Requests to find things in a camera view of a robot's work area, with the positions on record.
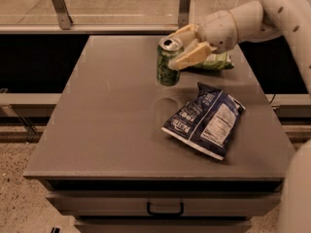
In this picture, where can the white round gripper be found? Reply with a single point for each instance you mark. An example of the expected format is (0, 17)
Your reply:
(221, 30)

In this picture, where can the green soda can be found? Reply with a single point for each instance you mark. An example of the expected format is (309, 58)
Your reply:
(167, 49)

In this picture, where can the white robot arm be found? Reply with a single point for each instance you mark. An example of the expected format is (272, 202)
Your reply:
(257, 21)

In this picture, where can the green chip bag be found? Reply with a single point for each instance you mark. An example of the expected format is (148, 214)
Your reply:
(216, 62)

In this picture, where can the blue chip bag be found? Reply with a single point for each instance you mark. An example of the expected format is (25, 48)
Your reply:
(207, 122)

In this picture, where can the grey top drawer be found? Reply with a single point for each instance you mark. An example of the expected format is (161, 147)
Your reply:
(133, 203)

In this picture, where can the grey drawer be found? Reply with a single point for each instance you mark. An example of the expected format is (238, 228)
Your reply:
(133, 203)
(162, 226)

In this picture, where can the grey lower drawer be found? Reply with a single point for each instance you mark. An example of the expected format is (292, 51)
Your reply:
(162, 226)

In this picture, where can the middle metal railing post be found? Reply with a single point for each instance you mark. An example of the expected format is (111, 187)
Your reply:
(184, 13)

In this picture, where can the metal railing post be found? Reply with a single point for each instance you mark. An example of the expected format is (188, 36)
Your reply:
(184, 13)
(63, 17)

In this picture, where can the left metal railing post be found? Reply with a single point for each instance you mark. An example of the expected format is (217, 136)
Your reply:
(63, 17)

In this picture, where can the black drawer handle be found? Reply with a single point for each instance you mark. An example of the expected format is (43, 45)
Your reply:
(165, 210)

